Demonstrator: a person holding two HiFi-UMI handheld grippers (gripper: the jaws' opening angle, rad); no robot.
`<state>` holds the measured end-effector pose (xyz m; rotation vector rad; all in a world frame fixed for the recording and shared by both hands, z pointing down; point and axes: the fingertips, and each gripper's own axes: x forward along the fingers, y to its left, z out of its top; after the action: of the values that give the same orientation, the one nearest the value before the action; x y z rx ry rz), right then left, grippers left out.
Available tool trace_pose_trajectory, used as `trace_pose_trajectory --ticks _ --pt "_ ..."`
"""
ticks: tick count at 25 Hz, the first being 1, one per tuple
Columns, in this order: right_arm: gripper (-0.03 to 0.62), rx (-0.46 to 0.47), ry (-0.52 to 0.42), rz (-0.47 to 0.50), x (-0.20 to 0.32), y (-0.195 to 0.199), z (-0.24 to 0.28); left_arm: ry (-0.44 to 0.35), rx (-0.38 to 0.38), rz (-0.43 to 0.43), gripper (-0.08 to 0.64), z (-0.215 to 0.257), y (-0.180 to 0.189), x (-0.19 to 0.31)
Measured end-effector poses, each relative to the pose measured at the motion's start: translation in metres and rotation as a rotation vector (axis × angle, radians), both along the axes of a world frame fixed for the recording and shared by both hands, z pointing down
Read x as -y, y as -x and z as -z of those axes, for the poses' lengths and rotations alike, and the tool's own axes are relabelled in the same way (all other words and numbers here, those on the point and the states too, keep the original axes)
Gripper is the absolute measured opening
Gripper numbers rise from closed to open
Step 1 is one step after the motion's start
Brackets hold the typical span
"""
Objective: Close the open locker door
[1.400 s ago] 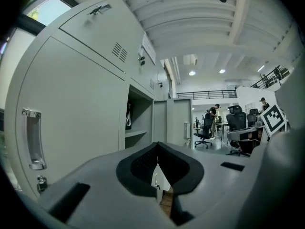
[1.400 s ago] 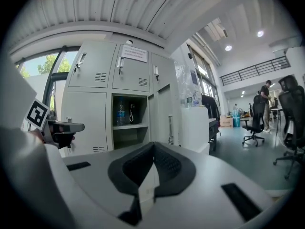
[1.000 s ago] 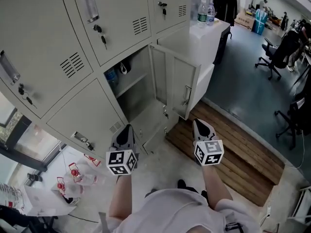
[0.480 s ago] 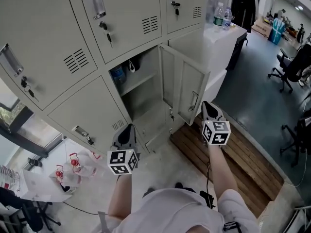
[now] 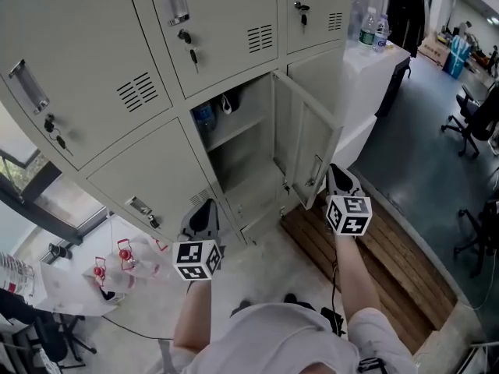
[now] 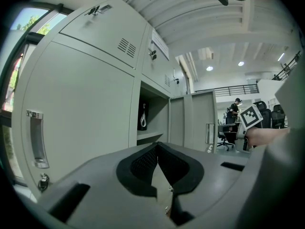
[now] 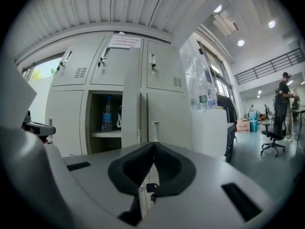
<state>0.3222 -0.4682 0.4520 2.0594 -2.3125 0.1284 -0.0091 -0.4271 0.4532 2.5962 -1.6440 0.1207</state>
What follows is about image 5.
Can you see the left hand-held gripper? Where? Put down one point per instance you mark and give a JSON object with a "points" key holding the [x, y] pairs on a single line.
{"points": [[197, 257]]}

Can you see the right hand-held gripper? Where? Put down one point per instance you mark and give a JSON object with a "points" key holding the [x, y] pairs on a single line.
{"points": [[349, 214]]}

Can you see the locker door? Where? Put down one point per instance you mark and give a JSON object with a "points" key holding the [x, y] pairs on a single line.
{"points": [[308, 138]]}

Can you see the grey metal locker cabinet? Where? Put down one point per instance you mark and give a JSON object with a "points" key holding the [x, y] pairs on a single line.
{"points": [[117, 72]]}

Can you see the person's left forearm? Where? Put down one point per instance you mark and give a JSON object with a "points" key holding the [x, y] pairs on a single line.
{"points": [[195, 314]]}

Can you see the person's right forearm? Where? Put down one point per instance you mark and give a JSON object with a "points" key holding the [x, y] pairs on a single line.
{"points": [[356, 275]]}

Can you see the black keys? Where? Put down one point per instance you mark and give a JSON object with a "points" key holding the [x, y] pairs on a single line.
{"points": [[303, 14], [193, 57], [154, 221], [60, 140]]}

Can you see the white side cabinet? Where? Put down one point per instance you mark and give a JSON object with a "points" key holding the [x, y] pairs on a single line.
{"points": [[362, 92]]}

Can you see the person's black shoe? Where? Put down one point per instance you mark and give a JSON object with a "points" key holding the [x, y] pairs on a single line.
{"points": [[291, 298], [239, 309]]}

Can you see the wooden step platform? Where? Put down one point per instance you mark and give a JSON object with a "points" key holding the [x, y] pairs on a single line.
{"points": [[397, 267]]}

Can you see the black and white shoe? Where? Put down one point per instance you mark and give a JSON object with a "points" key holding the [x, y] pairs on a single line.
{"points": [[111, 295]]}

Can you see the black waist device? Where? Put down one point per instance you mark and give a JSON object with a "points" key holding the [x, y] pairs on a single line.
{"points": [[333, 320]]}

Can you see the person's white shirt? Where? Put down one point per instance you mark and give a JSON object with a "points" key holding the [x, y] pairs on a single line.
{"points": [[280, 341]]}

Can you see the small black cup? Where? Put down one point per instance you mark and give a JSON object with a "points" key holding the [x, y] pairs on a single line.
{"points": [[60, 251]]}

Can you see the white low table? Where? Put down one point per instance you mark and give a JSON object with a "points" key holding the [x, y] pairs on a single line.
{"points": [[66, 290]]}

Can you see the blue label water bottle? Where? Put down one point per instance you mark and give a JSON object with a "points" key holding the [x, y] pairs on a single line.
{"points": [[381, 35]]}

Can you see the green label water bottle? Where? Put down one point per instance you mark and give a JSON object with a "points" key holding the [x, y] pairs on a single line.
{"points": [[366, 29]]}

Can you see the cardboard box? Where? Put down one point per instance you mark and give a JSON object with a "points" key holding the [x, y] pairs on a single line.
{"points": [[434, 51]]}

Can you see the black framed window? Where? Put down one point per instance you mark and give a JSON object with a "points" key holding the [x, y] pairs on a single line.
{"points": [[39, 209]]}

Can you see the blue and white bag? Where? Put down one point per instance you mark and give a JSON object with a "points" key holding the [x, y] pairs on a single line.
{"points": [[457, 57]]}

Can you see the black hanging clothes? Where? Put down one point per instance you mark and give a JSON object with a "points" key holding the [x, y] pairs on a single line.
{"points": [[407, 14]]}

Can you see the large clear red label jug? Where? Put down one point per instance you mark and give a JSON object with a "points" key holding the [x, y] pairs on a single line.
{"points": [[15, 275]]}

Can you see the black office chair with clothes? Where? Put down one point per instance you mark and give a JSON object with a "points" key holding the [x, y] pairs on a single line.
{"points": [[43, 337]]}

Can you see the white metal rack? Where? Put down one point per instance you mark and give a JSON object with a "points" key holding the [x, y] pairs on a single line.
{"points": [[487, 358]]}

